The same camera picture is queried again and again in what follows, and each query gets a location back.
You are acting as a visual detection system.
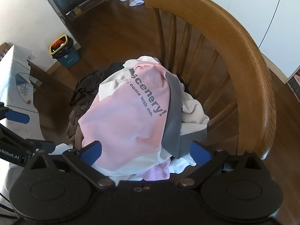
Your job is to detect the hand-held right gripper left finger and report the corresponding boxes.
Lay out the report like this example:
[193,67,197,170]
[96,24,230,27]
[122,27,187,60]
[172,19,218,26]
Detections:
[22,141,116,190]

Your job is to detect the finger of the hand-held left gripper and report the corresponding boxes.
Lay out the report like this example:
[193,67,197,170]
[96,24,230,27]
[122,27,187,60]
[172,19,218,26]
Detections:
[0,124,57,153]
[0,102,30,125]

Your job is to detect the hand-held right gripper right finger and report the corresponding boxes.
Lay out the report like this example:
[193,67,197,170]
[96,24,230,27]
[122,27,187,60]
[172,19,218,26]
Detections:
[178,141,269,190]

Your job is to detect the pink grey cream sweatshirt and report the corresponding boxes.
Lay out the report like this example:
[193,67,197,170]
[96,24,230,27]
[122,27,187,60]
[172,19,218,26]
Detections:
[78,56,210,176]

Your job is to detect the curved-back wooden chair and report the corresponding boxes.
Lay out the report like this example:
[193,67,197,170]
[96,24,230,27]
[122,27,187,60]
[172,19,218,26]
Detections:
[143,0,277,161]

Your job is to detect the white garment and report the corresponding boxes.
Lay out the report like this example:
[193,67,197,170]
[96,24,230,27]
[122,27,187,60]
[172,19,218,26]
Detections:
[169,156,197,174]

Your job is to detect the dark brown garment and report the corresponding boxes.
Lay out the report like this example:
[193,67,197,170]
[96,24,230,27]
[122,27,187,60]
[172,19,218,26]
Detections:
[66,62,125,146]

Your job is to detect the white floral tablecloth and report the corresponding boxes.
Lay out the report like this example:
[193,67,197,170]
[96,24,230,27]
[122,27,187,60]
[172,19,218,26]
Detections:
[0,44,46,216]

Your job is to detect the light pink garment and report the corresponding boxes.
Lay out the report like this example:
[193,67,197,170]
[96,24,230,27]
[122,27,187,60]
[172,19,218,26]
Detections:
[138,158,171,182]

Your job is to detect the light wooden chair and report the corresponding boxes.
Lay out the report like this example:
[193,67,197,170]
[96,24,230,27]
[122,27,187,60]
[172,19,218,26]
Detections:
[0,42,10,60]

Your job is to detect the blue trash bin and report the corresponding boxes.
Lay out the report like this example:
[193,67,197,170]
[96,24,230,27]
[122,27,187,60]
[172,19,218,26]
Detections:
[49,35,80,69]

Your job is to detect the white cabinet black handles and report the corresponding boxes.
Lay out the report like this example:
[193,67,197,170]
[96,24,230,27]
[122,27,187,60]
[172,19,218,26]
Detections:
[164,0,300,83]

